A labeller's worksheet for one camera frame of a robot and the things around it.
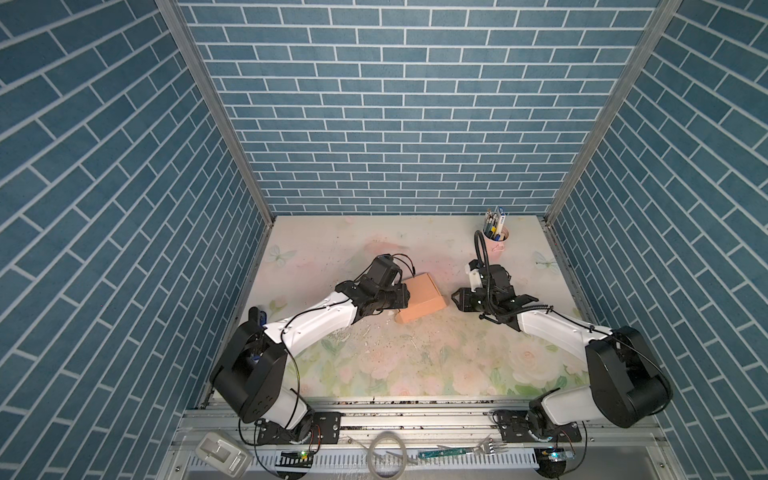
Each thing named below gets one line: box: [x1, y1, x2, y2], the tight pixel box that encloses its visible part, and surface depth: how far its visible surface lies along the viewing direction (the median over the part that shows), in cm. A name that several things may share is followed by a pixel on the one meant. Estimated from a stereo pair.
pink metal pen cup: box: [483, 227, 510, 264], surface depth 104 cm
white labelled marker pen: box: [495, 215, 506, 241], surface depth 100 cm
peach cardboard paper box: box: [395, 272, 447, 324], surface depth 95 cm
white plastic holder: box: [195, 431, 253, 479], surface depth 69 cm
